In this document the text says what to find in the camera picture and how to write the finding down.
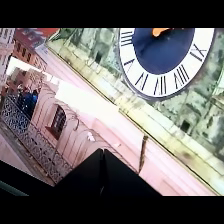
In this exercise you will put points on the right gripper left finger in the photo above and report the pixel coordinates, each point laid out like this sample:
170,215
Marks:
87,178

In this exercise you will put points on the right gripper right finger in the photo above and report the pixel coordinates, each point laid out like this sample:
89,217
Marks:
123,180

